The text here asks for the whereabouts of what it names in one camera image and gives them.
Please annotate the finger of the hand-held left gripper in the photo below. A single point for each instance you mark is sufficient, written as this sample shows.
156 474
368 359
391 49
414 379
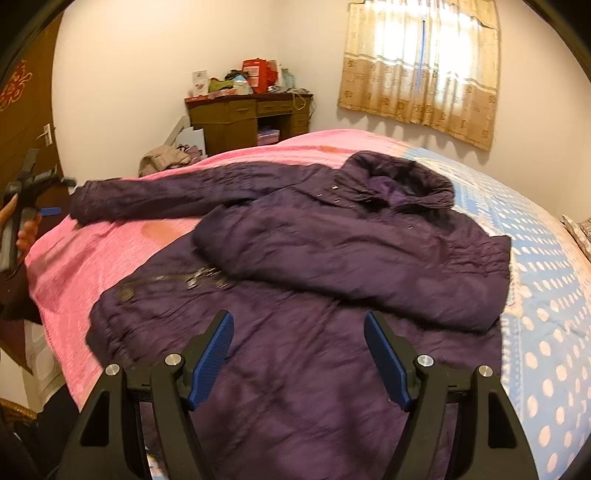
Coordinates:
50 212
57 179

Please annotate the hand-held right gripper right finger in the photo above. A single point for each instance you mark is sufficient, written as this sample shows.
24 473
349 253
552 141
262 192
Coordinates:
383 360

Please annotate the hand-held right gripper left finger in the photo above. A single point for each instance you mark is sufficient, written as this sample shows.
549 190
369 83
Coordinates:
212 355

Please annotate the purple padded jacket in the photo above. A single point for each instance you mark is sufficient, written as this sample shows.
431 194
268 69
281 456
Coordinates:
323 240

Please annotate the beige clothes pile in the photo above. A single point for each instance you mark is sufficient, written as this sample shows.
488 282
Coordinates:
161 159

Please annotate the person's left hand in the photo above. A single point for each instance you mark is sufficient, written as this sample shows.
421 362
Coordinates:
28 235

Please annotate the brown wooden door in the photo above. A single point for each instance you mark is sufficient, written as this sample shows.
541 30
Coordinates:
27 129

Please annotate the pink and blue printed blanket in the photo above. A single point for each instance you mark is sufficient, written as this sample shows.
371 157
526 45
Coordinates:
138 258

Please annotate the white plastic drawer cabinet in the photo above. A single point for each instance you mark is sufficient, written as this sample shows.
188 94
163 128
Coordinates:
44 360

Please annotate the white cardboard sheet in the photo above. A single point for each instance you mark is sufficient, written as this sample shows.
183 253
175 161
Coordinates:
189 136

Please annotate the wicker basket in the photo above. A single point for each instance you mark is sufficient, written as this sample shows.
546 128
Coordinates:
16 408

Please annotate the white card box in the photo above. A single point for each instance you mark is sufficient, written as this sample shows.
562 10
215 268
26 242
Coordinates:
199 83

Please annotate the brown wooden desk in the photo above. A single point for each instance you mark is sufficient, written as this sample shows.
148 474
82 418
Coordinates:
231 122

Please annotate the person's dark trousers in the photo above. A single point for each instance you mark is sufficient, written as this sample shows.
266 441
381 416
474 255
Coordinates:
46 438

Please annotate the green cloth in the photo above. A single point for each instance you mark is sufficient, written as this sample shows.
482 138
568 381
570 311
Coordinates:
220 86

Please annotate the clear glass jar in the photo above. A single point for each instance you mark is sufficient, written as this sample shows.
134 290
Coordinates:
287 79

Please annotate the beige patterned curtain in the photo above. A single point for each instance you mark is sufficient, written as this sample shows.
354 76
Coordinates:
415 64

